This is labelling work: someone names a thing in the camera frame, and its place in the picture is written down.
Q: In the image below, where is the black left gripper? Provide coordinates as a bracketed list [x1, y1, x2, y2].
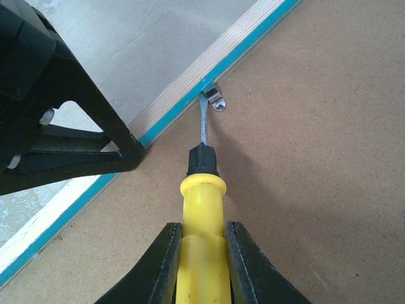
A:
[1, 1, 56, 172]

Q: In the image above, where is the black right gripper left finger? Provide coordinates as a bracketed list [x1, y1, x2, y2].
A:
[96, 222, 182, 303]

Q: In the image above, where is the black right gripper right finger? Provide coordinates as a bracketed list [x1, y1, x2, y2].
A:
[225, 221, 310, 303]

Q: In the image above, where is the yellow screwdriver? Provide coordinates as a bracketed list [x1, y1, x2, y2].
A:
[175, 94, 232, 304]

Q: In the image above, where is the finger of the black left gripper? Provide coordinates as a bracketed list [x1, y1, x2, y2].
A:
[1, 6, 145, 194]
[15, 125, 122, 175]

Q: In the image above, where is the teal picture frame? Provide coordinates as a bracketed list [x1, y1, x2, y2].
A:
[1, 1, 404, 303]

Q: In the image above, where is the silver frame retaining clip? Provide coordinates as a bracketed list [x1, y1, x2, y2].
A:
[202, 83, 227, 111]

